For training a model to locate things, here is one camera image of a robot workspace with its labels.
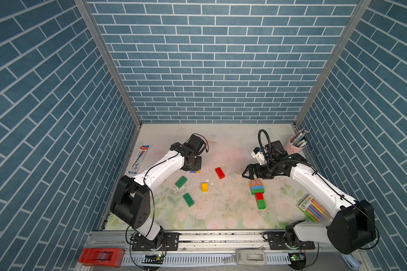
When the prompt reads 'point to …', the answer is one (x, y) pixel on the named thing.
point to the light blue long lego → (257, 185)
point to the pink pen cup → (293, 149)
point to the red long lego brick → (220, 173)
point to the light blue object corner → (351, 260)
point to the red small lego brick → (260, 196)
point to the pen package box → (138, 160)
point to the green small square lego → (261, 204)
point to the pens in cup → (298, 139)
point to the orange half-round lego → (256, 182)
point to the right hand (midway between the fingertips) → (251, 174)
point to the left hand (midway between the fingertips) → (198, 166)
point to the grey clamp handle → (250, 257)
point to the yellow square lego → (204, 187)
